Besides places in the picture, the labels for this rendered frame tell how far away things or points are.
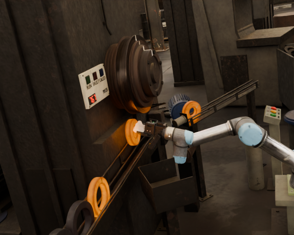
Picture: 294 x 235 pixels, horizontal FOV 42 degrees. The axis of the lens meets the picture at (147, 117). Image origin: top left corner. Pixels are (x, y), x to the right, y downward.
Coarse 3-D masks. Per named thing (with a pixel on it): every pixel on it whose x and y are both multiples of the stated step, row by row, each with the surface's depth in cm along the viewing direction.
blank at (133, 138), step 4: (128, 120) 218; (132, 120) 217; (136, 120) 223; (128, 124) 215; (132, 124) 217; (128, 128) 214; (132, 128) 216; (128, 132) 213; (132, 132) 216; (128, 136) 214; (132, 136) 215; (136, 136) 222; (128, 140) 215; (132, 140) 215; (136, 140) 220; (132, 144) 217; (136, 144) 220
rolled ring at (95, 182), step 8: (96, 184) 173; (104, 184) 181; (88, 192) 171; (96, 192) 172; (104, 192) 184; (88, 200) 170; (96, 200) 172; (104, 200) 183; (96, 208) 171; (96, 216) 174
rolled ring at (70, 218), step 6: (72, 204) 160; (78, 204) 159; (84, 204) 163; (90, 204) 168; (72, 210) 157; (78, 210) 158; (84, 210) 167; (90, 210) 167; (72, 216) 155; (90, 216) 168; (66, 222) 155; (72, 222) 154; (90, 222) 168; (66, 228) 154; (72, 228) 154; (84, 228) 167; (72, 234) 154; (84, 234) 164
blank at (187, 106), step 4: (188, 104) 273; (192, 104) 276; (196, 104) 278; (184, 108) 274; (188, 108) 274; (196, 108) 278; (200, 108) 280; (184, 112) 273; (188, 112) 275; (196, 112) 279; (188, 116) 275; (192, 116) 278; (196, 116) 280
